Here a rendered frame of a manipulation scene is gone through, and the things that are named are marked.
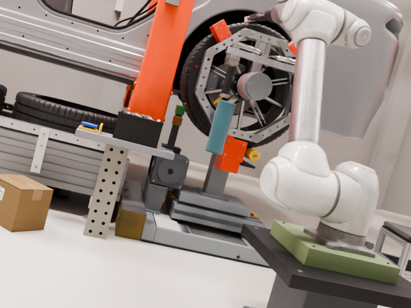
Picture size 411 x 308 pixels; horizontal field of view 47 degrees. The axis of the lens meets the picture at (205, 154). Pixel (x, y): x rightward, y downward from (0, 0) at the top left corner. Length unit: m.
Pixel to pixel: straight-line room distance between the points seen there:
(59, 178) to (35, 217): 0.37
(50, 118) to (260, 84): 1.05
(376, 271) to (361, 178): 0.29
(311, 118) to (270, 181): 0.25
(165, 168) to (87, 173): 0.39
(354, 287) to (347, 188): 0.30
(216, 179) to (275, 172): 1.19
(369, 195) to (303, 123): 0.31
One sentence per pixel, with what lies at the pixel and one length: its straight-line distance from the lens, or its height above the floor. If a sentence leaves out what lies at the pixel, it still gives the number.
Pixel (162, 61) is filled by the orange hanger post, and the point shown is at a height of 0.84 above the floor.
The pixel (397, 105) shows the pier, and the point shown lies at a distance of 7.13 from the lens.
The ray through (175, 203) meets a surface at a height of 0.16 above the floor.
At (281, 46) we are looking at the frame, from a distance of 2.51.
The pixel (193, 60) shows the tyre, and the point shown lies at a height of 0.90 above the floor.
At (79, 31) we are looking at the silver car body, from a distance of 2.83.
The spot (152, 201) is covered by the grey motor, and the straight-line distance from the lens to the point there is 2.55.
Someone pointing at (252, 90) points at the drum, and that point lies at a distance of 2.30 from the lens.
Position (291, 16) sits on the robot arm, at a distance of 1.70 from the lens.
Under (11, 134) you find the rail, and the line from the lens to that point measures 2.41.
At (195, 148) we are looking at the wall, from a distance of 6.26.
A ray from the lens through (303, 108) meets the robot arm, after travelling 1.56.
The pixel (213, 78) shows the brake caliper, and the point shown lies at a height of 0.87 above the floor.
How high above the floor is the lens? 0.65
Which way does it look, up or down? 5 degrees down
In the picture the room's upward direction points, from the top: 15 degrees clockwise
